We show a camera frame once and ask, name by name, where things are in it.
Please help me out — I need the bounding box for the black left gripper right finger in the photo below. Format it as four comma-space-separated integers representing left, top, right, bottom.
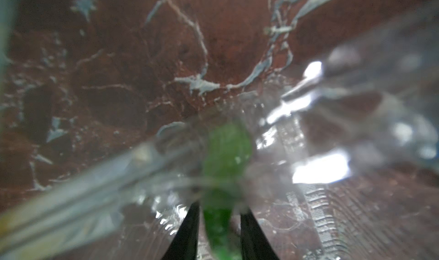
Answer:
240, 209, 279, 260

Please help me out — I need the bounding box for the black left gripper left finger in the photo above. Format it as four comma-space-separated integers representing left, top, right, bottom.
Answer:
162, 202, 200, 260

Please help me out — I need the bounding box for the small green pepper final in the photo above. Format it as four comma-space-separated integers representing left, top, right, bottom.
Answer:
201, 123, 253, 260

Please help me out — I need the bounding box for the clear clamshell pepper container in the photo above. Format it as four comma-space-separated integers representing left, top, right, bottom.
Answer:
1, 0, 439, 260

